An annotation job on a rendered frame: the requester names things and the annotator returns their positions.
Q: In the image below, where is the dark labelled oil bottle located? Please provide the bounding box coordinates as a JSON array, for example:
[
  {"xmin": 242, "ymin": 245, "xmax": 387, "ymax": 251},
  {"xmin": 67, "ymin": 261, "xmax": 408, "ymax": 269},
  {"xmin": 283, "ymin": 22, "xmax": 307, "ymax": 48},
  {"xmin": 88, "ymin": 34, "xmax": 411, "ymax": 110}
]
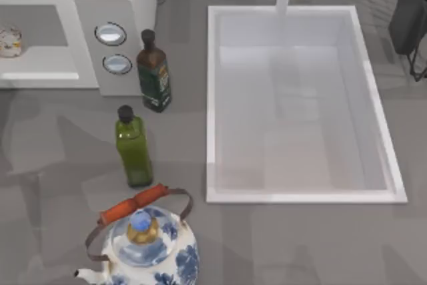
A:
[{"xmin": 136, "ymin": 29, "xmax": 173, "ymax": 113}]

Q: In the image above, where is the white sink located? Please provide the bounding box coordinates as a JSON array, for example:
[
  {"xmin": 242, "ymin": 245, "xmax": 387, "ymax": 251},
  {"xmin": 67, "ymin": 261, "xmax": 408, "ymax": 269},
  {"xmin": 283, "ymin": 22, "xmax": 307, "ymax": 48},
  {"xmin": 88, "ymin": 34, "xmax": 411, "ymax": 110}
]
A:
[{"xmin": 205, "ymin": 5, "xmax": 408, "ymax": 204}]

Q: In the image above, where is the green glass bottle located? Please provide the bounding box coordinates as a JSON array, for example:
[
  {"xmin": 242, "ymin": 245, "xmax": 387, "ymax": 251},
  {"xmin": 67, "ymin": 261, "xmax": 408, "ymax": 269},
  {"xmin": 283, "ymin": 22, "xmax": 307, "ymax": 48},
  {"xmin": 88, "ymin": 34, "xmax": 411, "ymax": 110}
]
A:
[{"xmin": 115, "ymin": 105, "xmax": 155, "ymax": 189}]

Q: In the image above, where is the round microwave knob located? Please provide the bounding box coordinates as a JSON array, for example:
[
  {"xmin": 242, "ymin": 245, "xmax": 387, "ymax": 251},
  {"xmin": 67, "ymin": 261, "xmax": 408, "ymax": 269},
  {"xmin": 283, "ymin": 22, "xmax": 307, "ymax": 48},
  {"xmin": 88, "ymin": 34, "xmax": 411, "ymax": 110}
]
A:
[
  {"xmin": 101, "ymin": 53, "xmax": 133, "ymax": 75},
  {"xmin": 94, "ymin": 21, "xmax": 127, "ymax": 47}
]

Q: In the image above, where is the blue and white teapot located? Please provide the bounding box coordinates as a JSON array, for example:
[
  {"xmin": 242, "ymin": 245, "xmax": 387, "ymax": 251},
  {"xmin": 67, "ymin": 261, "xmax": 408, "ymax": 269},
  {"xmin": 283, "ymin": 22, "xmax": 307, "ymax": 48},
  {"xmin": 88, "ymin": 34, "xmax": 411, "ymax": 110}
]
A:
[{"xmin": 73, "ymin": 183, "xmax": 200, "ymax": 285}]

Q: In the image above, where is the pale microwave oven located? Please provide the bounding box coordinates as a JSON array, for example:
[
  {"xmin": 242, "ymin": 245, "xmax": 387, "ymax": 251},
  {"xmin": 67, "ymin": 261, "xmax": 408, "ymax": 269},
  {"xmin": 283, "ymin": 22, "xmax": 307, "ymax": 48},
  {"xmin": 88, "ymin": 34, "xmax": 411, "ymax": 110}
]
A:
[{"xmin": 0, "ymin": 0, "xmax": 157, "ymax": 97}]

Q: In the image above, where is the patterned glass cup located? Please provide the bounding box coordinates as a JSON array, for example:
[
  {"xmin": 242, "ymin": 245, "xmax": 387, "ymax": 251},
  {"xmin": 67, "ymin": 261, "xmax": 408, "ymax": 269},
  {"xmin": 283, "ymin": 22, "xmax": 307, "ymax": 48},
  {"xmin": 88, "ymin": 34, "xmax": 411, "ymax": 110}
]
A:
[{"xmin": 0, "ymin": 24, "xmax": 23, "ymax": 58}]

